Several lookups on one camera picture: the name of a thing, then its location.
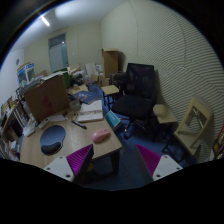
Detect large brown cardboard box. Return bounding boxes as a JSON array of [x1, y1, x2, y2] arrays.
[[24, 75, 70, 122]]

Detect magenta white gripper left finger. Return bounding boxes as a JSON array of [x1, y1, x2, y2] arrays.
[[44, 144, 94, 182]]

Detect beige wooden folding chair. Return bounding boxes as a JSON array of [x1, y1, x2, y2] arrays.
[[174, 95, 213, 155]]

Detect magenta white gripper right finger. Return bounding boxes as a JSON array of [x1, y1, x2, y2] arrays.
[[135, 144, 182, 181]]

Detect tall brown cardboard box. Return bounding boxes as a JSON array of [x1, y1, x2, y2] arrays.
[[102, 48, 118, 78]]

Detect white door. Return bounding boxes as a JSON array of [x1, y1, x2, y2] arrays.
[[49, 33, 68, 72]]

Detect teal book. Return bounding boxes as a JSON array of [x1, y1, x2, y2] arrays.
[[105, 111, 121, 131]]

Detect dark blue mouse pad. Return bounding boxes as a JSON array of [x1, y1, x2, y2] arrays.
[[40, 125, 66, 155]]

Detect blue white printed box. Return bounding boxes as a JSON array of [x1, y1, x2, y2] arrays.
[[17, 62, 35, 87]]

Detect white remote control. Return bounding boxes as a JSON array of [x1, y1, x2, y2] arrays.
[[38, 118, 49, 129]]

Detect open white notebook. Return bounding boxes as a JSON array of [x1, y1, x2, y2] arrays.
[[77, 100, 103, 122]]

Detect black marker pen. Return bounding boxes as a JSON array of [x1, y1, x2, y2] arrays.
[[71, 120, 87, 129]]

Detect small wooden side table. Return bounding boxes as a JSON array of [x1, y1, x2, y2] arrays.
[[102, 85, 119, 106]]

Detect wooden desk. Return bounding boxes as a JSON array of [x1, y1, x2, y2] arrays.
[[19, 83, 124, 176]]

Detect small wooden stool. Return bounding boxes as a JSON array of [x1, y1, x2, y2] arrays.
[[152, 103, 179, 141]]

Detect pink computer mouse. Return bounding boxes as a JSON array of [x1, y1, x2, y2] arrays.
[[91, 128, 110, 143]]

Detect black mesh office chair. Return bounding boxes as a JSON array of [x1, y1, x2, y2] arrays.
[[112, 63, 158, 140]]

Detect blue book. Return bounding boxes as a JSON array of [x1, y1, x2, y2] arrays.
[[70, 91, 102, 104]]

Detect ceiling tube light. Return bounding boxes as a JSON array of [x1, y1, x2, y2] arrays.
[[41, 15, 50, 27]]

